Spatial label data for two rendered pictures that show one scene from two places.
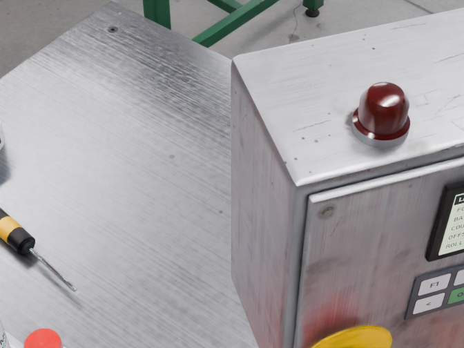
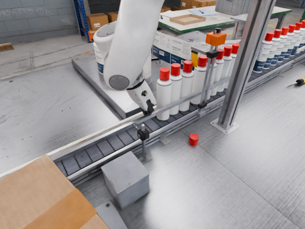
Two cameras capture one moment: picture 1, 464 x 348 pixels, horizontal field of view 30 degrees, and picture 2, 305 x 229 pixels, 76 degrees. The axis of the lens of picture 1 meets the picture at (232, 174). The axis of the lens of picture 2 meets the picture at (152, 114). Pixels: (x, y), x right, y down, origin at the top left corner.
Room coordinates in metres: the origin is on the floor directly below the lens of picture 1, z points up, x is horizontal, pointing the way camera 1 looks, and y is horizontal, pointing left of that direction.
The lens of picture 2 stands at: (0.20, -0.84, 1.37)
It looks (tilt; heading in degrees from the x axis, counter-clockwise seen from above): 39 degrees down; 107
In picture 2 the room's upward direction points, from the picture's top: straight up
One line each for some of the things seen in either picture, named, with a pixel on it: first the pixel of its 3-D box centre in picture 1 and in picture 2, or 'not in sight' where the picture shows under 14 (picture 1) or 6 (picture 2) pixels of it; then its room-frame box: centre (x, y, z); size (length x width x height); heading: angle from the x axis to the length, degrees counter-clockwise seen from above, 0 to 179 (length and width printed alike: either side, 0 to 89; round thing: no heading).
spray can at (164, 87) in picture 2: not in sight; (163, 95); (0.08, -0.27, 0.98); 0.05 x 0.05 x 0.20
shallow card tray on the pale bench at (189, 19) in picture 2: not in sight; (187, 19); (-0.09, 1.55, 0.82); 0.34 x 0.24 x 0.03; 52
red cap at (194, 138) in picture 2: not in sight; (193, 139); (0.21, -0.32, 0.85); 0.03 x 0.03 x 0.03
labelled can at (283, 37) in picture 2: not in sight; (277, 47); (0.57, 0.38, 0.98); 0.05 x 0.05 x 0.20
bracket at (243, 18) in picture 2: not in sight; (248, 17); (0.36, 0.27, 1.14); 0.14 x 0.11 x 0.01; 53
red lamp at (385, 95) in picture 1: (383, 109); not in sight; (0.28, -0.07, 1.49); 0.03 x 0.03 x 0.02
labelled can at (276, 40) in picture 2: not in sight; (270, 50); (0.52, 0.32, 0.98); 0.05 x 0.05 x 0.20
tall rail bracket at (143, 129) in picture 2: not in sight; (139, 139); (0.04, -0.43, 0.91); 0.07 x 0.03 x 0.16; 143
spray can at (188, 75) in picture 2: not in sight; (185, 87); (0.14, -0.19, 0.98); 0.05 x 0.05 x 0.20
